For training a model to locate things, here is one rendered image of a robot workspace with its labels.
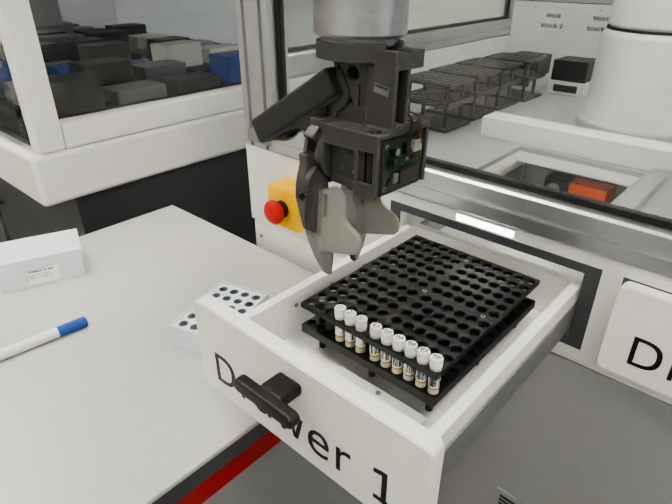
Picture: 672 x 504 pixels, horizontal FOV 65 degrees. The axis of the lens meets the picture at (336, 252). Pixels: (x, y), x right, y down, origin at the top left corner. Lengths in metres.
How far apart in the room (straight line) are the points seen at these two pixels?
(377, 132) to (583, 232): 0.31
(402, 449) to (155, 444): 0.32
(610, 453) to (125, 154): 1.03
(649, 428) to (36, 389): 0.74
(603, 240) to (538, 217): 0.08
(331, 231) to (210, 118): 0.89
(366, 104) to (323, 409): 0.25
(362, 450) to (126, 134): 0.93
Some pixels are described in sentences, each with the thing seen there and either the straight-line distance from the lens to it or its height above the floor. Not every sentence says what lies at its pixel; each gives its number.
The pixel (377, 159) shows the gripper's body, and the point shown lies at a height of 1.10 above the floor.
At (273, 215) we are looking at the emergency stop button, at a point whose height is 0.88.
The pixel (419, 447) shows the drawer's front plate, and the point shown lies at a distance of 0.41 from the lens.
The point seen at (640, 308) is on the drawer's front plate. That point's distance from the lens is 0.65.
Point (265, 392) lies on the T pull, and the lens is 0.47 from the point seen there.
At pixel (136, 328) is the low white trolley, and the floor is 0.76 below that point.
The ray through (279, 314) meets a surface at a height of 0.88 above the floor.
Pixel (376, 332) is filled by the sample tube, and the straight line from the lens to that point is 0.53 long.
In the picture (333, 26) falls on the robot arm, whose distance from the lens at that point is 0.43.
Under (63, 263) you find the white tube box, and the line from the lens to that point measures 0.99.
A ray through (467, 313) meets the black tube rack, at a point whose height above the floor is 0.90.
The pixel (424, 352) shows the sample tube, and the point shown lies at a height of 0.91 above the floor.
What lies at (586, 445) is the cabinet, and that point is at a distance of 0.80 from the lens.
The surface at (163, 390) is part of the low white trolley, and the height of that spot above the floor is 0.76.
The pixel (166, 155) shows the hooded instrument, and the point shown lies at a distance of 1.29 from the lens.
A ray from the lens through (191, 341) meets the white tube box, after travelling 0.75.
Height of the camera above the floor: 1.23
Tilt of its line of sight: 29 degrees down
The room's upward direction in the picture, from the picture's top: straight up
